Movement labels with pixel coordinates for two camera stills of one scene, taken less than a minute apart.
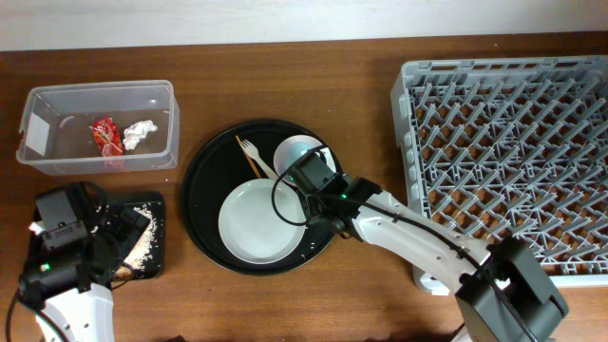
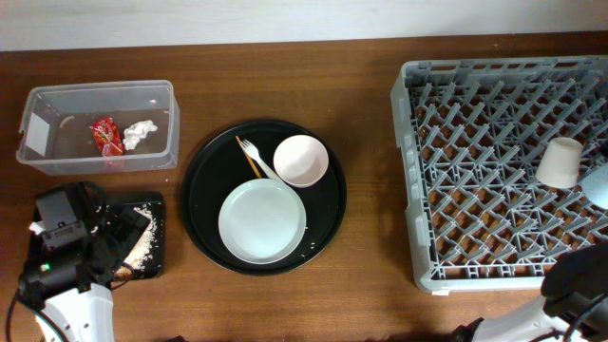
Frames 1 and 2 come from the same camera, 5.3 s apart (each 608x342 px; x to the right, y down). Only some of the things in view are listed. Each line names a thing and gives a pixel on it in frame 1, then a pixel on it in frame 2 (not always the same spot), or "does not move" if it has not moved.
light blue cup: (295, 148) -> (595, 186)
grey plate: (251, 228) does not move
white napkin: (136, 132) does not move
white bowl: (290, 148) does not move
